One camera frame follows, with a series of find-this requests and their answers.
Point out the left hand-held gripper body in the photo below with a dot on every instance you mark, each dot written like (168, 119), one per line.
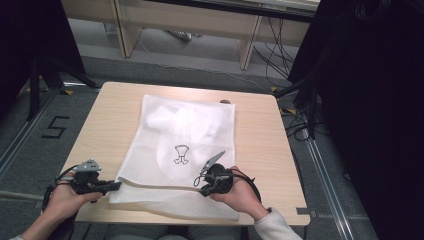
(87, 178)

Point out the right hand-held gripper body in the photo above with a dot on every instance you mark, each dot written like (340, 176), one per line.
(218, 176)

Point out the white mesh laundry bag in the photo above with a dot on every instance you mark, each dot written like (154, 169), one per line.
(186, 133)

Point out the person's right hand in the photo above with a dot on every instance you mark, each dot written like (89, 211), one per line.
(238, 196)

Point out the person's left hand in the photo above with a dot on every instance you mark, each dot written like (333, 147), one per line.
(65, 200)

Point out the white garment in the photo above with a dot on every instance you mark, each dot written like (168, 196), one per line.
(180, 130)

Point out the black tape floor mark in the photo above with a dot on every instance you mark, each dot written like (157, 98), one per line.
(55, 127)

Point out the small brown disc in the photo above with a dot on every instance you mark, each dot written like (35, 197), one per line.
(225, 101)

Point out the grey tape strip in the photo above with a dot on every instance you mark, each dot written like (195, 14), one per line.
(305, 211)

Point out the black metal stand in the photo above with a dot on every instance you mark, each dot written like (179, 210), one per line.
(50, 80)
(305, 103)

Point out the white power strip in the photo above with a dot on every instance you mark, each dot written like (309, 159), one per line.
(178, 35)

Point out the black curtain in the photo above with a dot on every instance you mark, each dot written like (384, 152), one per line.
(33, 40)
(373, 116)

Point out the light wooden desk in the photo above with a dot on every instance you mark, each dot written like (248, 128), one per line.
(186, 25)

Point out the metal floor rail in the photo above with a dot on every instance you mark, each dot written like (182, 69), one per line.
(328, 180)
(23, 133)

